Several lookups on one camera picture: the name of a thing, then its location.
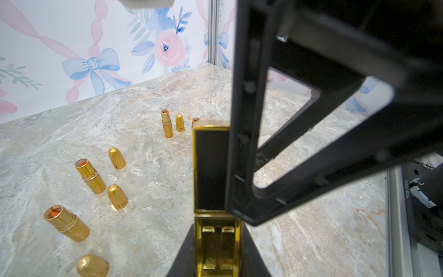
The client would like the square gold box cap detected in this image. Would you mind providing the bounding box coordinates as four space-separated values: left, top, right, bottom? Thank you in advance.
192 120 230 213

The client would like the gold lipstick cap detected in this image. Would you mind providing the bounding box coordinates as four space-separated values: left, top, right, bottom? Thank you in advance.
108 147 126 170
107 185 129 210
76 255 110 277
175 114 185 132

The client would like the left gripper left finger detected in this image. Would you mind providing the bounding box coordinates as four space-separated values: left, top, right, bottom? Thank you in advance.
166 225 196 277

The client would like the right aluminium corner post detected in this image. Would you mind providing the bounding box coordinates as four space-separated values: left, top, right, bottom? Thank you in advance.
208 0 226 68

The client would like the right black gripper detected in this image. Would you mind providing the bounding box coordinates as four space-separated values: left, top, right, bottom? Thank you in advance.
273 1 443 114

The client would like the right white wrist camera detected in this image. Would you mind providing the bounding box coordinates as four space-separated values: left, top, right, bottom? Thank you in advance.
119 0 174 9

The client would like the small yellow green box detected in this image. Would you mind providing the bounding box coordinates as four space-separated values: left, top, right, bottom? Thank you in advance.
195 212 243 277

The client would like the gold lipstick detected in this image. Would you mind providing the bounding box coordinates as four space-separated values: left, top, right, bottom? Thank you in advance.
161 109 173 138
75 159 106 194
43 205 90 242
192 117 200 126

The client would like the aluminium front rail frame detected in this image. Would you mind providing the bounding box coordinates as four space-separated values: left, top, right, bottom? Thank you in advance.
386 167 414 277

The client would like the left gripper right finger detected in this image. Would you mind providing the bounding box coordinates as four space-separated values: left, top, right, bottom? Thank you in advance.
241 225 271 277

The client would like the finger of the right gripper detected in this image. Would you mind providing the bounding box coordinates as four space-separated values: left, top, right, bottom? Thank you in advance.
242 103 443 226
225 1 322 222

